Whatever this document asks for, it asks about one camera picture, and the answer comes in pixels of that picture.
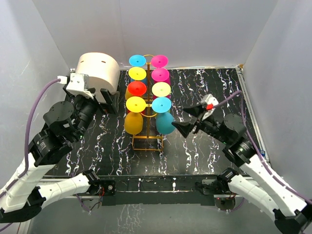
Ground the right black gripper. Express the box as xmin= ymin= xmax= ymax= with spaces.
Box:
xmin=173 ymin=103 xmax=230 ymax=145

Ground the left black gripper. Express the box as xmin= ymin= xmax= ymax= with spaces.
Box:
xmin=71 ymin=87 xmax=119 ymax=141

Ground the red wine glass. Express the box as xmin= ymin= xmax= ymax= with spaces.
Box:
xmin=125 ymin=81 xmax=147 ymax=99

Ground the orange wine glass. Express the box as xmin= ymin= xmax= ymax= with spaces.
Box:
xmin=124 ymin=96 xmax=146 ymax=135
xmin=128 ymin=67 xmax=147 ymax=86

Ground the blue wine glass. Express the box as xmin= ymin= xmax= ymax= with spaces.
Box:
xmin=129 ymin=55 xmax=146 ymax=67
xmin=152 ymin=97 xmax=175 ymax=135

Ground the green wine glass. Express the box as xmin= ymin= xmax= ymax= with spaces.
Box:
xmin=152 ymin=82 xmax=171 ymax=98

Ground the magenta wine glass front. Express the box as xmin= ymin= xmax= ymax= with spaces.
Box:
xmin=151 ymin=68 xmax=171 ymax=84

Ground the magenta wine glass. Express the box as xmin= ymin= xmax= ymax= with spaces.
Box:
xmin=151 ymin=55 xmax=169 ymax=68
xmin=151 ymin=68 xmax=171 ymax=84

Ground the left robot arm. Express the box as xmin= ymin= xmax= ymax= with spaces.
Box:
xmin=0 ymin=89 xmax=119 ymax=223

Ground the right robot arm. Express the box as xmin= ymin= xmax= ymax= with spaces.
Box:
xmin=172 ymin=105 xmax=312 ymax=234

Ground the white cylindrical container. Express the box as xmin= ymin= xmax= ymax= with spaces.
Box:
xmin=76 ymin=52 xmax=120 ymax=94

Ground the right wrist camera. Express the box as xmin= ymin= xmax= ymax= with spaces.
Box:
xmin=200 ymin=94 xmax=219 ymax=120

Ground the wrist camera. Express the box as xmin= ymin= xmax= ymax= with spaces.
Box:
xmin=57 ymin=73 xmax=94 ymax=99
xmin=200 ymin=94 xmax=219 ymax=120

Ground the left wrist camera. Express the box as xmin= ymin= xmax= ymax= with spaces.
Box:
xmin=57 ymin=73 xmax=94 ymax=99

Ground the gold wire glass rack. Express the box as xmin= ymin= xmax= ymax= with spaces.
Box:
xmin=132 ymin=55 xmax=164 ymax=151

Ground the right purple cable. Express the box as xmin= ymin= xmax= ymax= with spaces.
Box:
xmin=214 ymin=90 xmax=312 ymax=205

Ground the purple cable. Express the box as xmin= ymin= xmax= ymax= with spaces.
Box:
xmin=214 ymin=90 xmax=312 ymax=205
xmin=0 ymin=78 xmax=61 ymax=230

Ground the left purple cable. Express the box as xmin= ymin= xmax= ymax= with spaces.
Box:
xmin=0 ymin=78 xmax=61 ymax=230

